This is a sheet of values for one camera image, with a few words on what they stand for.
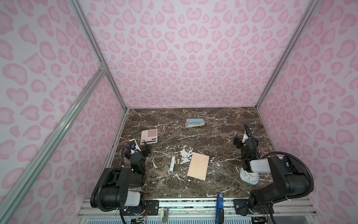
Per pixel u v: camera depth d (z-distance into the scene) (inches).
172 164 34.5
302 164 17.1
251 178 31.7
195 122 42.1
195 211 28.5
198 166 34.7
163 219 27.1
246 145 28.2
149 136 39.6
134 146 28.9
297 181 17.5
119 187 17.3
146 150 32.2
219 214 27.5
